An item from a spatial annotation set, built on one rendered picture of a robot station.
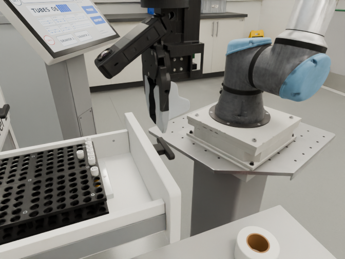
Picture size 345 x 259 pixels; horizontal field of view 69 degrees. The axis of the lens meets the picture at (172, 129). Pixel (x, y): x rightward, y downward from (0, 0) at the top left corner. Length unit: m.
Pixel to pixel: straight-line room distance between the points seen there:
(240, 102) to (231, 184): 0.26
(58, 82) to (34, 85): 0.76
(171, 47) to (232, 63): 0.36
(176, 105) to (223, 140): 0.32
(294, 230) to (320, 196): 1.38
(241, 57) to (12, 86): 1.69
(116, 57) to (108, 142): 0.26
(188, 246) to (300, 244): 0.21
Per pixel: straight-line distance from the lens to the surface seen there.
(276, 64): 0.64
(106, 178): 0.52
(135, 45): 0.38
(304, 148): 0.85
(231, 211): 0.88
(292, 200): 1.84
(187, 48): 0.39
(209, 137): 0.75
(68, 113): 1.36
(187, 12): 0.41
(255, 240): 0.51
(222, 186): 0.85
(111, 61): 0.37
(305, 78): 0.62
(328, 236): 1.72
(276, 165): 0.74
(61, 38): 1.13
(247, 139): 0.68
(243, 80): 0.72
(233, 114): 0.75
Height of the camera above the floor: 1.17
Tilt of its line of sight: 29 degrees down
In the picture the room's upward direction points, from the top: straight up
